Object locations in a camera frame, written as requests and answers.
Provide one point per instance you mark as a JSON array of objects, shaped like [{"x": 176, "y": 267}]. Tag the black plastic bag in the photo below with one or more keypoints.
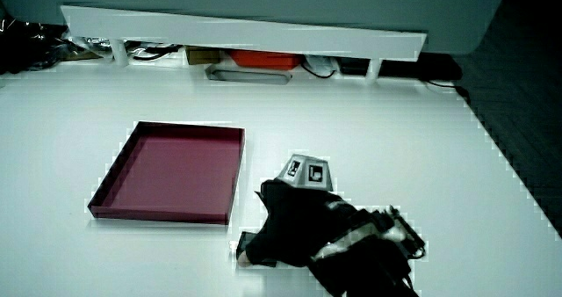
[{"x": 26, "y": 46}]

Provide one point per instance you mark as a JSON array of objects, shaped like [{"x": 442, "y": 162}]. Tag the brown cardboard box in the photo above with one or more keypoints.
[{"x": 202, "y": 55}]

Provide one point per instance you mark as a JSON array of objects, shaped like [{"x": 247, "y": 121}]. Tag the orange box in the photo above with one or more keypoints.
[{"x": 263, "y": 59}]

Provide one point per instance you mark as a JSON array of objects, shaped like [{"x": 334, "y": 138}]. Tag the maroon shallow tray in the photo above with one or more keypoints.
[{"x": 175, "y": 174}]

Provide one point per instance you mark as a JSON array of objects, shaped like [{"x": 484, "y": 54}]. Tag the grey oblong tray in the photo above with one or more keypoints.
[{"x": 248, "y": 75}]

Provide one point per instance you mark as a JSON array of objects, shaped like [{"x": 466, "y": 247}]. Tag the white shelf riser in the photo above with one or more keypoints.
[{"x": 246, "y": 33}]

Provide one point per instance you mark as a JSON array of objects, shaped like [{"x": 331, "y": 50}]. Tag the black charger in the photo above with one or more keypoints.
[{"x": 242, "y": 243}]

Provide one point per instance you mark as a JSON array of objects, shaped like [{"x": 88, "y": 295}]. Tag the crinkled clear plastic wrap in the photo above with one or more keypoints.
[{"x": 94, "y": 45}]

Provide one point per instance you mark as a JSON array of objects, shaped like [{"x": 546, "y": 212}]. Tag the white plastic bag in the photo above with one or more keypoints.
[{"x": 321, "y": 64}]

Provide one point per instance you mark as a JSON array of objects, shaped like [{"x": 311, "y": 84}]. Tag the person's right hand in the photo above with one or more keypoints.
[{"x": 294, "y": 222}]

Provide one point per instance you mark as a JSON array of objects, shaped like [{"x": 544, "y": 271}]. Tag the white desk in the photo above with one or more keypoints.
[{"x": 395, "y": 156}]

